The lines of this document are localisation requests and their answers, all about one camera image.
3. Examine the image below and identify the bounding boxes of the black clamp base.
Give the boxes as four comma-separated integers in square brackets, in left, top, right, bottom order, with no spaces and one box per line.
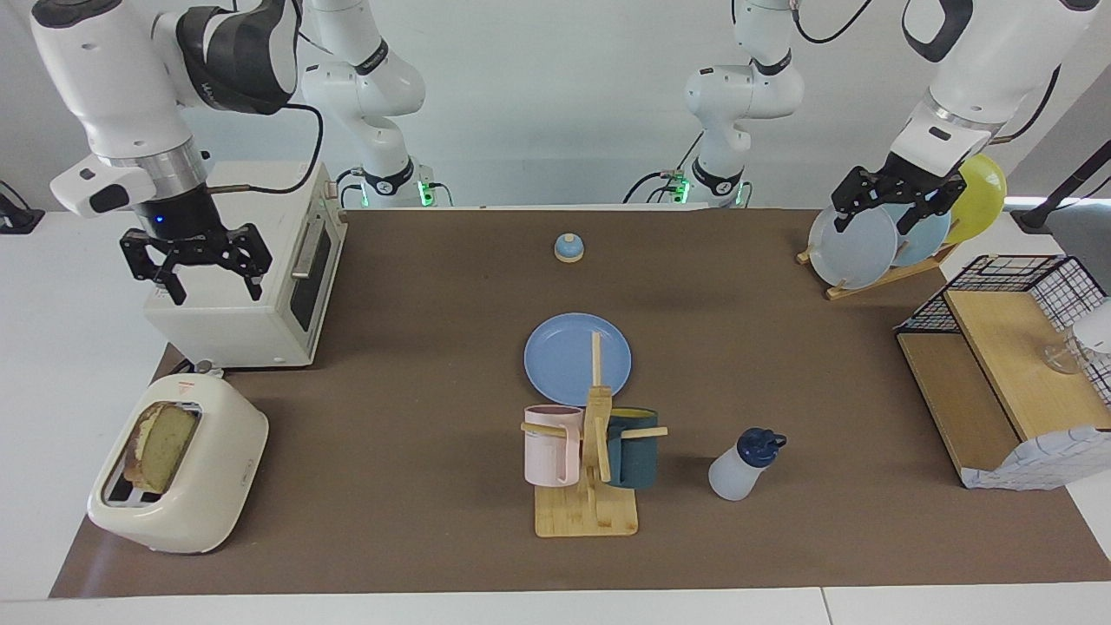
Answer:
[0,181,46,235]

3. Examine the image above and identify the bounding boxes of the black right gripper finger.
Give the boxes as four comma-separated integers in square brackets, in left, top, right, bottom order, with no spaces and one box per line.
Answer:
[221,223,273,302]
[120,230,187,306]

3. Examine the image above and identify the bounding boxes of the cream two-slot toaster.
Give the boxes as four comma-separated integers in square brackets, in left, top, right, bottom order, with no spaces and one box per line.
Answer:
[87,373,270,555]

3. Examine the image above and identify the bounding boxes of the white toaster oven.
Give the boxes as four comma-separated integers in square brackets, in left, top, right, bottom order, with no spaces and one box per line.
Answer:
[143,161,348,370]

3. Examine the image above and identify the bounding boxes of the white checked cloth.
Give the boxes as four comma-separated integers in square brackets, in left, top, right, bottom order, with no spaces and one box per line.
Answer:
[962,427,1111,491]

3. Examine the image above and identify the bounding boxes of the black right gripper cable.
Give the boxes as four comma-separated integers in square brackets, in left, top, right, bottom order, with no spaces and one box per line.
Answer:
[208,102,325,195]

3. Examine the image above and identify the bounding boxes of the brown table mat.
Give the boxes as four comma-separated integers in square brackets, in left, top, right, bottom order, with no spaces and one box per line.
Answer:
[49,208,1111,598]

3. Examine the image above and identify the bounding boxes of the wooden plate rack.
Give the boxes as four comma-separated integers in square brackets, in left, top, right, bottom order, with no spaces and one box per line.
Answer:
[797,243,960,301]

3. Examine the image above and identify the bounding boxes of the translucent seasoning bottle navy cap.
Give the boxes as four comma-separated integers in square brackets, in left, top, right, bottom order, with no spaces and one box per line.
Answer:
[708,427,787,502]

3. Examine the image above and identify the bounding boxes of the wooden two-tier shelf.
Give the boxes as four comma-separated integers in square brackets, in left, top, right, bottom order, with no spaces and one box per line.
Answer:
[897,289,1111,489]

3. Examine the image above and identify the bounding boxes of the toasted bread slice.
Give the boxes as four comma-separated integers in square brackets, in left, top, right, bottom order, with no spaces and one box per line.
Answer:
[124,402,199,494]

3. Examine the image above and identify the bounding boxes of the light blue round plate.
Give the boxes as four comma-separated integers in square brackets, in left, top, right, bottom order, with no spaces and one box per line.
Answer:
[885,201,953,267]

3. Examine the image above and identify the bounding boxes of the white rounded object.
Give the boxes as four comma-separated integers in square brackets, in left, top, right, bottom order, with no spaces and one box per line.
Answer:
[1075,299,1111,355]

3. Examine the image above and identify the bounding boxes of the teal mug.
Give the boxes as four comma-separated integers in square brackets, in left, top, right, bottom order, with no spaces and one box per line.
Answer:
[605,408,659,489]

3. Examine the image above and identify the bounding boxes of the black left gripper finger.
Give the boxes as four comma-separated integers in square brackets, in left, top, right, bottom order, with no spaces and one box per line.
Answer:
[898,187,967,235]
[832,168,879,234]

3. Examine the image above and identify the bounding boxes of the black wire basket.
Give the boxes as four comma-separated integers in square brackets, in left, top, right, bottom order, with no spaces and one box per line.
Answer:
[896,254,1111,409]

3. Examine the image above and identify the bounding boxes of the wooden mug tree stand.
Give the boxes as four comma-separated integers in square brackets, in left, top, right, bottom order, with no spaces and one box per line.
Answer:
[521,331,669,538]

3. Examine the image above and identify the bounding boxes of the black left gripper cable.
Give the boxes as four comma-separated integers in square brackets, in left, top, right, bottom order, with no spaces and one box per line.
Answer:
[792,0,1062,145]

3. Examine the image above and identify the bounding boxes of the clear drinking glass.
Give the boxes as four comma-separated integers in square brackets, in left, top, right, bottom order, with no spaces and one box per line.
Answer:
[1044,339,1086,376]

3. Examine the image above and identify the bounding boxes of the yellow round plate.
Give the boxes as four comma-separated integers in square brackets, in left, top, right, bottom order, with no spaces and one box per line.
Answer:
[942,155,1008,246]

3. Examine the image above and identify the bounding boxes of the black camera stand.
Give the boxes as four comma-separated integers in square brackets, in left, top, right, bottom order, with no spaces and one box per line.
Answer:
[1011,139,1111,234]

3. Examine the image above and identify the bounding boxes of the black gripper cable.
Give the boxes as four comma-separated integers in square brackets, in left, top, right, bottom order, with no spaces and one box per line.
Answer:
[208,102,325,195]
[792,0,1062,145]

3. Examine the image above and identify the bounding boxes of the grey round plate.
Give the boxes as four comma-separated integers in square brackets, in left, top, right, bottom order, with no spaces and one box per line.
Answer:
[809,204,899,290]

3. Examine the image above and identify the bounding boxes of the left arm base cable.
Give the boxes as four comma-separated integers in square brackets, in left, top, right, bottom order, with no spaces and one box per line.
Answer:
[623,130,706,206]

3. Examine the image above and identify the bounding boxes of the pink mug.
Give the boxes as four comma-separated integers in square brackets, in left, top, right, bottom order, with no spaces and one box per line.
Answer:
[523,405,584,487]

